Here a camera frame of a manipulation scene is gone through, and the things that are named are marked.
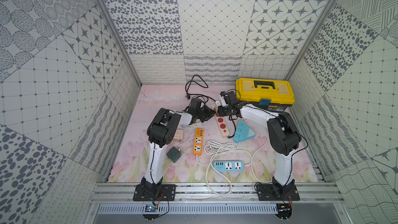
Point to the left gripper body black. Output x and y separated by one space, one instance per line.
204 113

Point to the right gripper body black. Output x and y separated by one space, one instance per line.
224 111

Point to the white long power strip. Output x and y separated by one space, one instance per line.
224 131

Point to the orange power strip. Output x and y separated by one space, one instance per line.
198 142

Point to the light blue triangular socket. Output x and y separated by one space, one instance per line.
243 132

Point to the pink deer cube adapter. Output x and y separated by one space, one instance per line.
179 136

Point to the dark green cube adapter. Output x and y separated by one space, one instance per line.
174 154

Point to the blue white power strip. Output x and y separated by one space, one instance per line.
228 166

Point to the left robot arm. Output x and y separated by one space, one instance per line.
161 132

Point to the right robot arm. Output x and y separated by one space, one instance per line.
282 135

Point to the yellow black toolbox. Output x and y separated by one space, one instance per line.
270 95

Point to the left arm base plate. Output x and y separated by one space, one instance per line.
165 192

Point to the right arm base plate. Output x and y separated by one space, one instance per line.
268 192

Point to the aluminium rail frame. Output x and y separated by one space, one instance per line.
319 192

